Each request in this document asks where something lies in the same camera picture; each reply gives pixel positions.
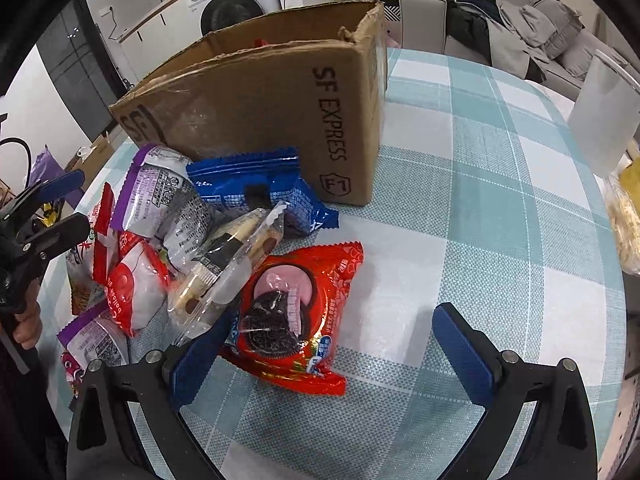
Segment brown cardboard box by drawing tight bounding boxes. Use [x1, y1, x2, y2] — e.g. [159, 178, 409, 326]
[109, 0, 388, 207]

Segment yellow bag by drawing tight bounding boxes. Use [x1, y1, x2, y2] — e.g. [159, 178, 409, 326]
[617, 157, 640, 202]

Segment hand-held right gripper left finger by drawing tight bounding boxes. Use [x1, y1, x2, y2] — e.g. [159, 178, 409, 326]
[66, 305, 243, 480]

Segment blue cookie packet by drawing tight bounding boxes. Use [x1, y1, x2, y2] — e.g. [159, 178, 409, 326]
[186, 147, 339, 238]

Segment grey sofa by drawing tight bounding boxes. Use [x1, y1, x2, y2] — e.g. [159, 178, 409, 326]
[400, 0, 608, 101]

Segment dark glass door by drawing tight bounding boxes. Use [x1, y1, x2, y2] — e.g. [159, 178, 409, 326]
[37, 0, 113, 141]

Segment person's left hand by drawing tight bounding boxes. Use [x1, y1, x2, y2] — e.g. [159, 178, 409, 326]
[10, 280, 45, 350]

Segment red cookie packet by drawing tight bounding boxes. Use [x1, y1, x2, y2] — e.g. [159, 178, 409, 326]
[219, 241, 365, 397]

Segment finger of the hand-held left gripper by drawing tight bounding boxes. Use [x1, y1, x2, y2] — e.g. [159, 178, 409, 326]
[0, 170, 87, 223]
[0, 212, 92, 273]

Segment red striped white packet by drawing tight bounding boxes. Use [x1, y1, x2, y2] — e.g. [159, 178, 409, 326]
[65, 182, 117, 316]

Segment white kitchen counter cabinet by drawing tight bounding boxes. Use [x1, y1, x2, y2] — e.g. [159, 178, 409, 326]
[82, 0, 206, 86]

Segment black cable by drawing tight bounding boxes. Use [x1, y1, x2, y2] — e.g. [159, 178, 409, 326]
[0, 137, 32, 173]

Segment small purple white packet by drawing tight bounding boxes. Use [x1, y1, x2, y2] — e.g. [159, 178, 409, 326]
[56, 300, 131, 368]

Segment clear cake packet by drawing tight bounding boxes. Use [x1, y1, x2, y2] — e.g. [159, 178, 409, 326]
[167, 201, 287, 346]

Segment red printed white packet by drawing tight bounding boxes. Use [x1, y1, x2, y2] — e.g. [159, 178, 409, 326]
[60, 352, 90, 411]

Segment pile of clothes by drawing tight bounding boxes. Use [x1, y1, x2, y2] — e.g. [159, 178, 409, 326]
[445, 0, 551, 83]

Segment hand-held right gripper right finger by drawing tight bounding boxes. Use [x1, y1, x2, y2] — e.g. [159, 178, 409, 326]
[432, 302, 598, 480]

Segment clear bag of snacks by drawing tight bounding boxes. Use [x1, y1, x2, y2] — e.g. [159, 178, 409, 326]
[602, 175, 640, 276]

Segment large purple white packet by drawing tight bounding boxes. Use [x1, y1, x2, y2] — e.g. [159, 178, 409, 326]
[110, 144, 216, 268]

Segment white canister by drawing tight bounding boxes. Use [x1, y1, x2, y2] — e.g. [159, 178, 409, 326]
[566, 50, 640, 176]

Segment purple bag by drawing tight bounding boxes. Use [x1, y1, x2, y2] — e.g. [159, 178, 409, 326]
[27, 145, 83, 208]

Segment red white round packet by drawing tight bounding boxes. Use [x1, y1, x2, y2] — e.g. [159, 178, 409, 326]
[106, 232, 171, 337]

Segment grey cushion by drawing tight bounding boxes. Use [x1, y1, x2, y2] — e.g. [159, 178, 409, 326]
[520, 0, 584, 61]

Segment small cardboard box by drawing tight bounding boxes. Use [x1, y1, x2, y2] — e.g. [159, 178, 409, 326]
[65, 132, 115, 176]

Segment checked teal tablecloth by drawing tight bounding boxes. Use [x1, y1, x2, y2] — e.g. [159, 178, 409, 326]
[37, 47, 631, 480]

